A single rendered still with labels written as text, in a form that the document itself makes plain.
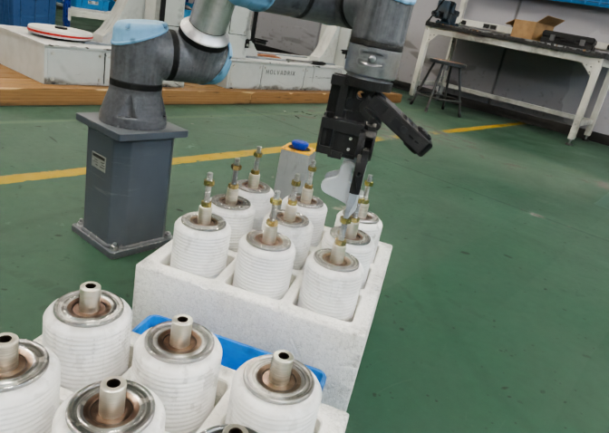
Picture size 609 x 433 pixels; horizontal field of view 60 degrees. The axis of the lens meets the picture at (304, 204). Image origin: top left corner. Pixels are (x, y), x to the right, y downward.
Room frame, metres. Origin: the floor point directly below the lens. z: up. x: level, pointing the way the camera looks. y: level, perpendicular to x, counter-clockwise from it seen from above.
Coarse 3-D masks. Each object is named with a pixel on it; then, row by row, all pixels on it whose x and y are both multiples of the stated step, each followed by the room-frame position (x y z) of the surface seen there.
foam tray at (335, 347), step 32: (160, 256) 0.80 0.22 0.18; (384, 256) 0.99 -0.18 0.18; (160, 288) 0.75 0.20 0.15; (192, 288) 0.73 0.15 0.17; (224, 288) 0.73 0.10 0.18; (288, 288) 0.83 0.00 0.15; (224, 320) 0.72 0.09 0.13; (256, 320) 0.71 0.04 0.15; (288, 320) 0.70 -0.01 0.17; (320, 320) 0.70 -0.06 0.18; (320, 352) 0.69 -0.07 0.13; (352, 352) 0.68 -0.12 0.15; (352, 384) 0.68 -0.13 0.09
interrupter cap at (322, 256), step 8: (328, 248) 0.80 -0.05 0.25; (320, 256) 0.76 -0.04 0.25; (328, 256) 0.78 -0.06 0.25; (344, 256) 0.79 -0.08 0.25; (352, 256) 0.79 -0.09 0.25; (320, 264) 0.74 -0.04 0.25; (328, 264) 0.74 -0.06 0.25; (336, 264) 0.76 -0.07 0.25; (344, 264) 0.76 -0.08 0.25; (352, 264) 0.76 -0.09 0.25; (344, 272) 0.73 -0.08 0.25
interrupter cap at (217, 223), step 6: (186, 216) 0.82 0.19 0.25; (192, 216) 0.82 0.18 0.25; (216, 216) 0.84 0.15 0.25; (186, 222) 0.79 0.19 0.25; (192, 222) 0.80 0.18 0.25; (210, 222) 0.82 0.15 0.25; (216, 222) 0.82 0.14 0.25; (222, 222) 0.82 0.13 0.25; (192, 228) 0.78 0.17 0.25; (198, 228) 0.78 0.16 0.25; (204, 228) 0.78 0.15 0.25; (210, 228) 0.79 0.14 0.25; (216, 228) 0.79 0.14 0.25; (222, 228) 0.80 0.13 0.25
